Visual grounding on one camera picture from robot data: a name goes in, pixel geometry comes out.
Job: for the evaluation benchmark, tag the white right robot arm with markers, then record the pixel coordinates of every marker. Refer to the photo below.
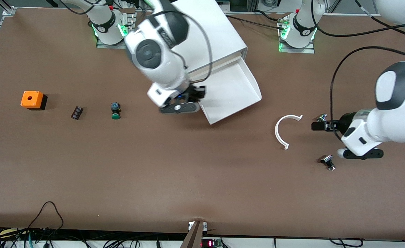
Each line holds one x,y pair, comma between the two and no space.
154,55

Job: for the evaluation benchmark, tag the orange button enclosure box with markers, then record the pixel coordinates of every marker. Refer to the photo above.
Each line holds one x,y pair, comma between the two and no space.
31,98

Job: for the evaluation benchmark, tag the white curved plastic strip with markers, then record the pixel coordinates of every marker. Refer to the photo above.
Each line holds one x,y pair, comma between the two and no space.
276,132

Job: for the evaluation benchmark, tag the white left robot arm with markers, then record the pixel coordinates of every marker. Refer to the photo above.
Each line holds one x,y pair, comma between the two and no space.
398,103

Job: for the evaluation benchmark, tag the device with red display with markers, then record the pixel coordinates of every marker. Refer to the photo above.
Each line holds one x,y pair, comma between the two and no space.
211,243

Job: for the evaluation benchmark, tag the black and silver switch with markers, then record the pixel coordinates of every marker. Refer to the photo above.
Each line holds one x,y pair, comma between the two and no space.
328,161

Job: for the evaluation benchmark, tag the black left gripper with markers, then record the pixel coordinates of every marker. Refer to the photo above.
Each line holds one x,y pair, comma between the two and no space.
345,122

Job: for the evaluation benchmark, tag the small black contact block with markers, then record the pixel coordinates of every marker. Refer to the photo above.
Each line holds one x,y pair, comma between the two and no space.
77,113

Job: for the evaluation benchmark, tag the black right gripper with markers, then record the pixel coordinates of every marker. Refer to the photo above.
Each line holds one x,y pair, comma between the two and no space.
193,93

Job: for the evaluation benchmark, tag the silver metal switch knob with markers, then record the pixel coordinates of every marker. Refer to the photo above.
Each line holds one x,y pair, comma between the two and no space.
322,118

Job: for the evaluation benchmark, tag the brown camera post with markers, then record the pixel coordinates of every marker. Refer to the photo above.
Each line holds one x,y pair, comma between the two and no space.
193,237

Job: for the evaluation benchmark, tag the white drawer cabinet grey frame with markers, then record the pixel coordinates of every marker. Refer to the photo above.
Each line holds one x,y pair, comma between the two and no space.
216,31

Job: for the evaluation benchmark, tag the green push button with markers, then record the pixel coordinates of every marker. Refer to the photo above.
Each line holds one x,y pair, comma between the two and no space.
115,112

